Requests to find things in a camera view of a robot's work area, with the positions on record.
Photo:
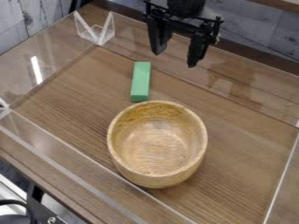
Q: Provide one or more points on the clear acrylic corner bracket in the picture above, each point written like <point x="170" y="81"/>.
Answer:
<point x="96" y="34"/>

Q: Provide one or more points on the clear acrylic enclosure wall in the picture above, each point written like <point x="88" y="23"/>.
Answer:
<point x="64" y="88"/>

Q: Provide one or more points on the green rectangular stick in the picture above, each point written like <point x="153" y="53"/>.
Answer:
<point x="140" y="82"/>

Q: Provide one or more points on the black table frame leg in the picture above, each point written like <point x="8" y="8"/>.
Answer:
<point x="41" y="214"/>

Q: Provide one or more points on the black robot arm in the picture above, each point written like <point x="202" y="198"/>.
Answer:
<point x="188" y="18"/>

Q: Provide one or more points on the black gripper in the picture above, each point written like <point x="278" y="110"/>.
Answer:
<point x="184" y="16"/>

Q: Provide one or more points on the wooden bowl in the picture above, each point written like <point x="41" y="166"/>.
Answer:
<point x="156" y="141"/>

